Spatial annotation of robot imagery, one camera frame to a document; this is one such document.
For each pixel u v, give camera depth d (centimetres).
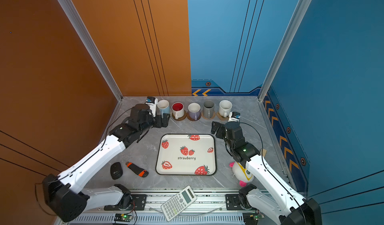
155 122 67
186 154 89
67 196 38
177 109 106
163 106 99
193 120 103
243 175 75
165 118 68
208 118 105
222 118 106
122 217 71
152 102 66
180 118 105
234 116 67
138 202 74
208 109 99
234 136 56
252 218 71
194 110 106
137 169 83
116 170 81
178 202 72
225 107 105
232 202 73
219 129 69
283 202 40
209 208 72
